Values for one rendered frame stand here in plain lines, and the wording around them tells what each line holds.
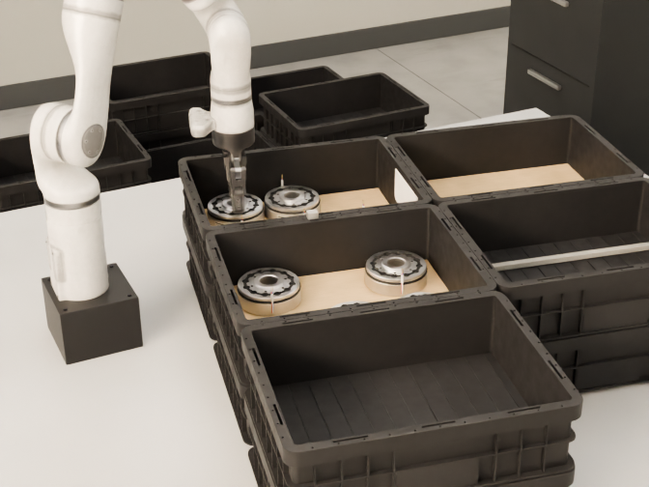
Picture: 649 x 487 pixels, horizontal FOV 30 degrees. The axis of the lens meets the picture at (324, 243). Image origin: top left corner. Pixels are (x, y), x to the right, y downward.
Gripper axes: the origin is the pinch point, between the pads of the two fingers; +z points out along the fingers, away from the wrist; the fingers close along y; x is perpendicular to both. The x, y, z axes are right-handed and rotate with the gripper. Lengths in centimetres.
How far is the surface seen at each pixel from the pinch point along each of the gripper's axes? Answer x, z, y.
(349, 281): -16.4, 5.8, -23.2
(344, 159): -21.7, -0.3, 11.5
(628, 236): -69, 6, -16
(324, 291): -11.7, 5.8, -25.6
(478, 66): -131, 92, 290
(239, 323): 4.2, -4.4, -48.6
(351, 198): -22.3, 6.1, 7.6
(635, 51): -122, 20, 110
